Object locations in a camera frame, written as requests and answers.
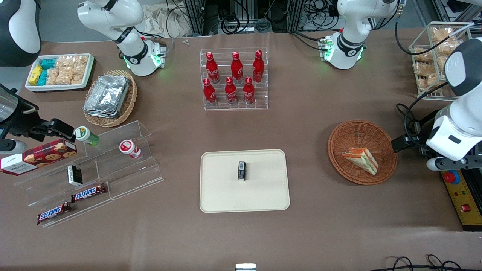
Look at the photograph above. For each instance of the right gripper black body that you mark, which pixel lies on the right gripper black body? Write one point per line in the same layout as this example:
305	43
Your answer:
22	121

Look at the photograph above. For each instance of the triangular sandwich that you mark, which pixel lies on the triangular sandwich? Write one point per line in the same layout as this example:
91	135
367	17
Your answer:
361	160

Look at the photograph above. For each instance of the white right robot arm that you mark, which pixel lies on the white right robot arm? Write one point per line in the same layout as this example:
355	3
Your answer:
131	56

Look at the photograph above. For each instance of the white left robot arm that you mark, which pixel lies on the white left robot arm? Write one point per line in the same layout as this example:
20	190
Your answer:
465	124

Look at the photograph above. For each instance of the brown wicker basket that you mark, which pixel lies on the brown wicker basket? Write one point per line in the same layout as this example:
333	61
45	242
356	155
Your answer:
350	139

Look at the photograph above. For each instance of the aluminium foil tray stack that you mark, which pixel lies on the aluminium foil tray stack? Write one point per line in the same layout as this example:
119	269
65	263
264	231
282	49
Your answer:
107	96

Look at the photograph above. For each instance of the white rectangular snack tray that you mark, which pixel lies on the white rectangular snack tray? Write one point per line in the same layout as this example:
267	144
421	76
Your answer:
88	75

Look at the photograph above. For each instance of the light wicker basket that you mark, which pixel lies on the light wicker basket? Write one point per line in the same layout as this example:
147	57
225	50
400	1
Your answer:
130	101

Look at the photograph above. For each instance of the beige plastic tray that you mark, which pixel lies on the beige plastic tray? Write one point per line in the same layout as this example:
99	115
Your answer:
226	192

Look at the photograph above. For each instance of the black machine with grey front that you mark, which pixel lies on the black machine with grey front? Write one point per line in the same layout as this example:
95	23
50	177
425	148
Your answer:
425	124

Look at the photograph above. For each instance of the red tartan cookie box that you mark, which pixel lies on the red tartan cookie box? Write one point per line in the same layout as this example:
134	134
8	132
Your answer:
41	156

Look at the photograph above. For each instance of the green capped small bottle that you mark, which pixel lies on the green capped small bottle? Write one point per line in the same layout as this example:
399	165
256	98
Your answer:
86	136

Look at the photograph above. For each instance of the yellow snack pack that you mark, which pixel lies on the yellow snack pack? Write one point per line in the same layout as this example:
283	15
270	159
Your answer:
35	75

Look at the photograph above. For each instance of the teal snack pack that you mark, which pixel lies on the teal snack pack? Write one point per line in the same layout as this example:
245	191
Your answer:
48	63
43	77

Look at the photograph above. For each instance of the red emergency stop button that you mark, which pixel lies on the red emergency stop button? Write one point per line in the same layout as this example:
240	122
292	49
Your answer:
451	177

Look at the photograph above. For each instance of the small black white box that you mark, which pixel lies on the small black white box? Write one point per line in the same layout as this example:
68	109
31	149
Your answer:
74	175

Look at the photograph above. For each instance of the clear bag of rice crackers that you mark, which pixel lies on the clear bag of rice crackers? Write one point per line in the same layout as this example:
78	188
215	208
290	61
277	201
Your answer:
64	62
81	66
60	77

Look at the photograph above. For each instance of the clear bag of fried snacks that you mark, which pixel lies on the clear bag of fried snacks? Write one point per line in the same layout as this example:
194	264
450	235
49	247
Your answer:
444	48
427	81
440	64
442	34
421	54

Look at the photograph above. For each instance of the snickers chocolate bar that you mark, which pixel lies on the snickers chocolate bar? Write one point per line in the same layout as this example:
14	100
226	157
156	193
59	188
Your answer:
88	192
53	213

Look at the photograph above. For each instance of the red capped small bottle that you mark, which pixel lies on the red capped small bottle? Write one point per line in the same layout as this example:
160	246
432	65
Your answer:
130	148

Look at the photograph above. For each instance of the clear acrylic stepped shelf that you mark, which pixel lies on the clear acrylic stepped shelf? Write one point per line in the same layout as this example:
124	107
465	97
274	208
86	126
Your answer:
124	177

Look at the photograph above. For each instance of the yellow black control box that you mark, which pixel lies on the yellow black control box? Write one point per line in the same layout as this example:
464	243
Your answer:
467	207

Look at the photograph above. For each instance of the clear acrylic bottle rack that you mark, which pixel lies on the clear acrylic bottle rack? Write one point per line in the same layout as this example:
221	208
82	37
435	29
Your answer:
260	101

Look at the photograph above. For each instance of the crumpled white cloth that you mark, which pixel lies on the crumpled white cloth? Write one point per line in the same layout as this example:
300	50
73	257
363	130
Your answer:
165	20

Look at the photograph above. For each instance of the red cola bottle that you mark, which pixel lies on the red cola bottle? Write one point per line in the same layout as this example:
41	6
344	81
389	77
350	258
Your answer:
212	69
248	91
209	93
231	92
236	68
258	67

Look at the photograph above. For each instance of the small black box silver end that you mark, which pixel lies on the small black box silver end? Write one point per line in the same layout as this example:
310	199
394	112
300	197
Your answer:
241	171

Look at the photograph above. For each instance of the white silver device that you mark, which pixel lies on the white silver device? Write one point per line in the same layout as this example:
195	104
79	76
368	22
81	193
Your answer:
245	267

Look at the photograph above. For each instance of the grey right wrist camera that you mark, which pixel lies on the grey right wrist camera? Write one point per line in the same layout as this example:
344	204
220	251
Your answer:
13	146

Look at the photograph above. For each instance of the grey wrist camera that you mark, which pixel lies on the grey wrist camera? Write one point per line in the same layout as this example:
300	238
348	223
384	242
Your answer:
13	146
452	164

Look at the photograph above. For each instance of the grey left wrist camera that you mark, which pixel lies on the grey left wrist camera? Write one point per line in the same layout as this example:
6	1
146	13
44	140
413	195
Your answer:
452	164

